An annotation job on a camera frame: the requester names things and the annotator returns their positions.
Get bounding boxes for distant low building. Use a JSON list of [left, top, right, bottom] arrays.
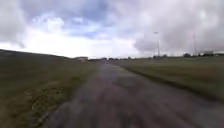
[[75, 56, 90, 62]]

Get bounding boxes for grey asphalt path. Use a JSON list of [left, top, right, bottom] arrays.
[[39, 60, 224, 128]]

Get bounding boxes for tall lamp pole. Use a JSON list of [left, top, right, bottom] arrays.
[[153, 31, 161, 58]]

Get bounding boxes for flat grass field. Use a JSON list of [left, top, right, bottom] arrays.
[[111, 55, 224, 103]]

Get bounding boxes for grass field with slope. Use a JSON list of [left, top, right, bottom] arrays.
[[0, 48, 101, 128]]

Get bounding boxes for thin mast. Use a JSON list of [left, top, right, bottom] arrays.
[[192, 31, 198, 56]]

